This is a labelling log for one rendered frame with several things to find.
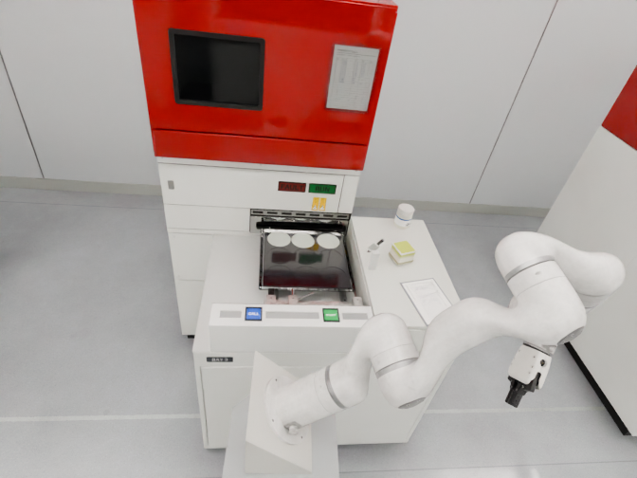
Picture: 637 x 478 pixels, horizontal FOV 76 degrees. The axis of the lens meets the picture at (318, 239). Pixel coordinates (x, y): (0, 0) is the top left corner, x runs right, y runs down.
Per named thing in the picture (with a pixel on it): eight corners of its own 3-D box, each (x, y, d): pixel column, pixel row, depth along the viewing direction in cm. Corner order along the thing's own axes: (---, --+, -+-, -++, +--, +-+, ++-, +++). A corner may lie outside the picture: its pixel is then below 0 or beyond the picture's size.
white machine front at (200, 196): (168, 229, 184) (157, 148, 159) (345, 236, 196) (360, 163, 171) (167, 233, 182) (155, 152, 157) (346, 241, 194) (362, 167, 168)
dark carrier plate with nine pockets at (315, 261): (263, 229, 181) (263, 229, 180) (340, 233, 185) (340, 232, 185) (263, 286, 154) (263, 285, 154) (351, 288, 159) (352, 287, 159)
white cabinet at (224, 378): (218, 343, 237) (212, 235, 186) (378, 344, 251) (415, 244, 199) (203, 460, 188) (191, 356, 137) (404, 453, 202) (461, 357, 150)
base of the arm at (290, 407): (306, 455, 114) (361, 434, 107) (260, 429, 104) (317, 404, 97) (307, 393, 128) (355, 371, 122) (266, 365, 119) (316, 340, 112)
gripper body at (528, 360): (561, 357, 112) (544, 394, 111) (536, 347, 122) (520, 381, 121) (538, 344, 111) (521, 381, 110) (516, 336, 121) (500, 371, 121)
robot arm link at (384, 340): (334, 410, 102) (417, 375, 93) (313, 340, 111) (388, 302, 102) (356, 408, 111) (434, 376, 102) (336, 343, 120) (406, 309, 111)
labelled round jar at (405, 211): (391, 219, 186) (396, 202, 180) (407, 220, 187) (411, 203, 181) (395, 229, 181) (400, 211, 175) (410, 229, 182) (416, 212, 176)
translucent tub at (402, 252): (387, 254, 167) (391, 242, 162) (403, 251, 170) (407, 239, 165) (396, 266, 162) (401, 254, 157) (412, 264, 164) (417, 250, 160)
